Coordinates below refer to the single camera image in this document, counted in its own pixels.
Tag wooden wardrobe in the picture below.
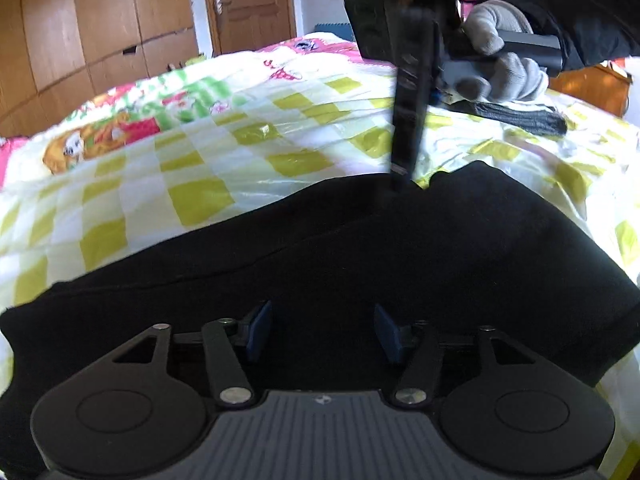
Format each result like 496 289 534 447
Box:
0 0 201 138

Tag yellow checkered plastic sheet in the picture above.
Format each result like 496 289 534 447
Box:
0 62 640 480

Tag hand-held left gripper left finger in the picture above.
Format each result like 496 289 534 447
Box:
112 300 274 408

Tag person's right forearm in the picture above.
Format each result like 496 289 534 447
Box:
475 0 640 72

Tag person's right hand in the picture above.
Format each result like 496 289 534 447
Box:
441 0 551 104

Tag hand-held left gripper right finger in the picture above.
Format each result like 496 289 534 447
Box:
374 304 540 408

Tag black pants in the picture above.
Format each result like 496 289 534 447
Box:
0 160 640 480

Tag cartoon printed quilt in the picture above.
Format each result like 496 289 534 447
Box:
0 30 401 181

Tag wooden door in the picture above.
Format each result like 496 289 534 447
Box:
200 0 299 57

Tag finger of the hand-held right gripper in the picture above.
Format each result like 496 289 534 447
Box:
389 6 437 195

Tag blue foam mat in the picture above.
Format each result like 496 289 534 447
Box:
314 22 357 42

